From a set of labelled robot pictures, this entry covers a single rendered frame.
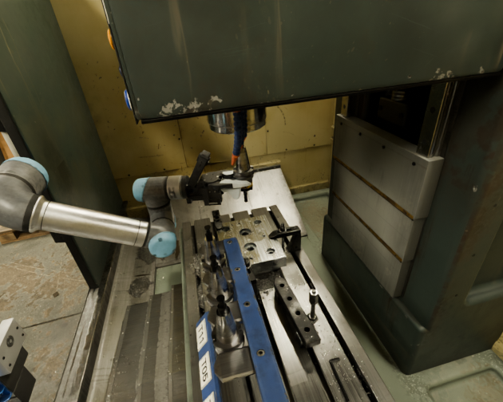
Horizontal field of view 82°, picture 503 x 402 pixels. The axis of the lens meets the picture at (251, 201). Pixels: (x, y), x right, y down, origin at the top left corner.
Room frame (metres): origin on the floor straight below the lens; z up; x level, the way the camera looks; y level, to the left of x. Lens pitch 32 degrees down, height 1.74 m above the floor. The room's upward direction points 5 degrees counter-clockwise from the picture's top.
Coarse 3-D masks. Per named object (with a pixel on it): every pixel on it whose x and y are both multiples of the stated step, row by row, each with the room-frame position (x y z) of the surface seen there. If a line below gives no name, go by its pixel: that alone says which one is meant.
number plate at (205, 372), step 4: (208, 352) 0.48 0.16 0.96; (204, 356) 0.48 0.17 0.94; (208, 356) 0.47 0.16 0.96; (200, 360) 0.48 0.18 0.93; (204, 360) 0.47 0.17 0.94; (208, 360) 0.46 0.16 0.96; (200, 364) 0.47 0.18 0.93; (204, 364) 0.46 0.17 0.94; (208, 364) 0.45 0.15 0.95; (200, 368) 0.45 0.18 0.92; (204, 368) 0.45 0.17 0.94; (208, 368) 0.44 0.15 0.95; (200, 372) 0.44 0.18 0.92; (204, 372) 0.44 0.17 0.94; (208, 372) 0.43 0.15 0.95; (200, 376) 0.43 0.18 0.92; (204, 376) 0.43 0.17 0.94; (208, 376) 0.42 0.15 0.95; (200, 380) 0.42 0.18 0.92; (204, 380) 0.42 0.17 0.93; (208, 380) 0.41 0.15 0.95; (200, 384) 0.41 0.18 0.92; (204, 384) 0.41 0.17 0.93
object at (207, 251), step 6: (204, 240) 0.56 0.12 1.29; (210, 240) 0.56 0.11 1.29; (204, 246) 0.56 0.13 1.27; (210, 246) 0.55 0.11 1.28; (216, 246) 0.56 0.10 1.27; (204, 252) 0.56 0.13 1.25; (210, 252) 0.55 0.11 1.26; (216, 252) 0.55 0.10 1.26; (204, 258) 0.56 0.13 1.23; (216, 258) 0.55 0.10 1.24; (210, 264) 0.54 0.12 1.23
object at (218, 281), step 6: (210, 270) 0.46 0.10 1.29; (222, 270) 0.46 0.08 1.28; (210, 276) 0.45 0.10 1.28; (216, 276) 0.45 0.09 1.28; (222, 276) 0.45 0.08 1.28; (210, 282) 0.45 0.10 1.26; (216, 282) 0.44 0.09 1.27; (222, 282) 0.45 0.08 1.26; (210, 288) 0.45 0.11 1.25; (216, 288) 0.44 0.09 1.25; (222, 288) 0.44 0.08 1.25; (228, 288) 0.46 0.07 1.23; (216, 294) 0.44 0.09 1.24
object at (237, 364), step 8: (224, 352) 0.32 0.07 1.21; (232, 352) 0.32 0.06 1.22; (240, 352) 0.32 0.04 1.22; (248, 352) 0.31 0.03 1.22; (216, 360) 0.31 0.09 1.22; (224, 360) 0.30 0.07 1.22; (232, 360) 0.30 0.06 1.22; (240, 360) 0.30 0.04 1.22; (248, 360) 0.30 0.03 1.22; (216, 368) 0.29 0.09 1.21; (224, 368) 0.29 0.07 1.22; (232, 368) 0.29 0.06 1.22; (240, 368) 0.28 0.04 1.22; (248, 368) 0.28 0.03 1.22; (224, 376) 0.27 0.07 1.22; (232, 376) 0.27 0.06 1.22; (240, 376) 0.27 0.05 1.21
